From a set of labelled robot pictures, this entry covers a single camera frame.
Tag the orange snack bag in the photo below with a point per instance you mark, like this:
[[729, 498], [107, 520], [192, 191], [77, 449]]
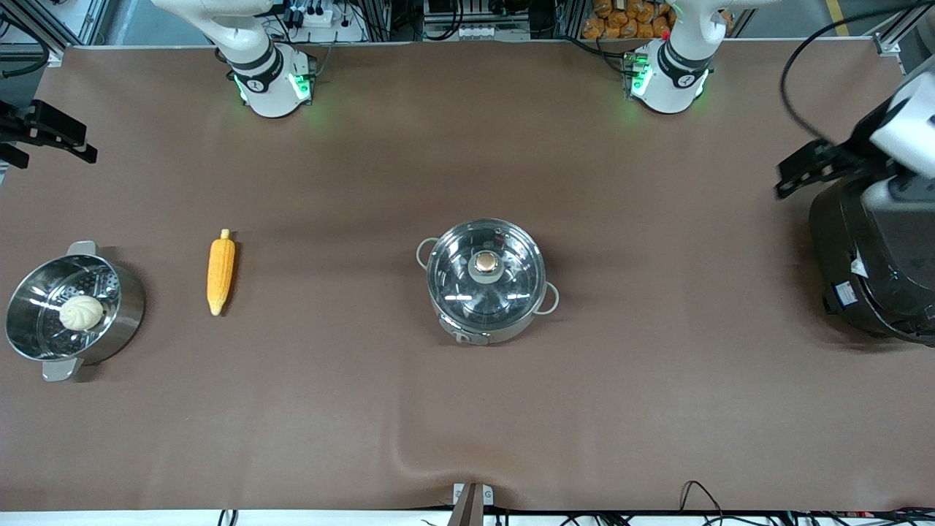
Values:
[[628, 18]]

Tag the white steamed bun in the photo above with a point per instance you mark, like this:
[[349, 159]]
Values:
[[81, 313]]

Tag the glass pot lid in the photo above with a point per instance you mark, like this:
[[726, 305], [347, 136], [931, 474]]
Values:
[[486, 272]]

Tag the white power strip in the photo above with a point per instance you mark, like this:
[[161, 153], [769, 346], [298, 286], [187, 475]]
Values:
[[321, 22]]

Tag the steel steamer pot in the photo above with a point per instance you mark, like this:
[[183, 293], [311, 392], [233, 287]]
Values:
[[109, 321]]

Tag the metal table clamp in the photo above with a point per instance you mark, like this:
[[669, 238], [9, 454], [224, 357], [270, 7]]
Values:
[[470, 504]]

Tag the brown table mat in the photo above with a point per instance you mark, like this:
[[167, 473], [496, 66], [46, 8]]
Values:
[[467, 409]]

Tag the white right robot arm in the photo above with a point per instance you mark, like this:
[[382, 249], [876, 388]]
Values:
[[266, 80]]

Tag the aluminium frame post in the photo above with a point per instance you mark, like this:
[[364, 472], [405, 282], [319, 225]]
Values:
[[895, 33]]

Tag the yellow corn cob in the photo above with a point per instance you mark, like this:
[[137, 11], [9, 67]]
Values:
[[220, 270]]

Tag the black rice cooker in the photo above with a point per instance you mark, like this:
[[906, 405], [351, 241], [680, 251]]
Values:
[[869, 277]]

